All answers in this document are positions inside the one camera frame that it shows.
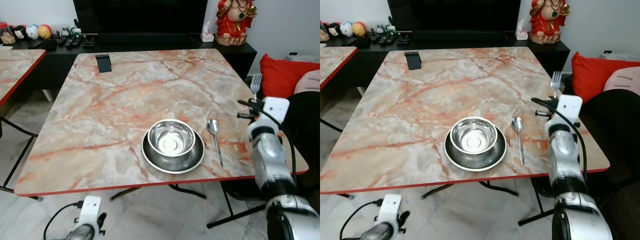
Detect stainless steel spoon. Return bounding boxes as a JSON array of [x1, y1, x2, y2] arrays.
[[511, 116, 526, 166], [207, 119, 224, 169]]

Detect red cushion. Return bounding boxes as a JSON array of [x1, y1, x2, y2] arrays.
[[571, 51, 640, 103], [260, 54, 321, 99]]

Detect black chair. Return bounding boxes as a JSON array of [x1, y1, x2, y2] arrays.
[[575, 89, 640, 211], [282, 91, 321, 201]]

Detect pink cushion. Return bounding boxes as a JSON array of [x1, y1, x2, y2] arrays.
[[603, 66, 640, 93], [294, 70, 321, 96]]

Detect stainless steel bowl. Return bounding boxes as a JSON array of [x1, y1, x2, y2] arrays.
[[450, 117, 499, 156], [147, 119, 197, 158]]

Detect stainless steel plate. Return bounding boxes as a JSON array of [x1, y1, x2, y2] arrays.
[[141, 127, 206, 174], [444, 127, 507, 172]]

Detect red deity statue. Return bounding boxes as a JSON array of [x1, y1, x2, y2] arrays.
[[530, 0, 571, 45], [216, 0, 258, 47]]

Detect black television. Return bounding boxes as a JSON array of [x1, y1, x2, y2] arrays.
[[387, 0, 522, 33], [72, 0, 208, 36]]

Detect black phone stand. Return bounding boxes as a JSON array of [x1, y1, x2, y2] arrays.
[[404, 51, 422, 71], [95, 53, 112, 73]]

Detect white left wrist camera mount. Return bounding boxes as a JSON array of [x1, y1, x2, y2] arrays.
[[377, 194, 402, 232], [79, 196, 102, 235]]

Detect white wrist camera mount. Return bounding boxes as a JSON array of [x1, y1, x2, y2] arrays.
[[79, 196, 102, 235], [555, 95, 584, 128], [377, 194, 402, 232], [260, 96, 291, 132]]

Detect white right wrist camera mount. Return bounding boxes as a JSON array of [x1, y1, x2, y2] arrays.
[[260, 96, 291, 132], [555, 95, 584, 128]]

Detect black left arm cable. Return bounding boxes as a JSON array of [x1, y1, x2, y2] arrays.
[[44, 201, 85, 240], [340, 199, 385, 240]]

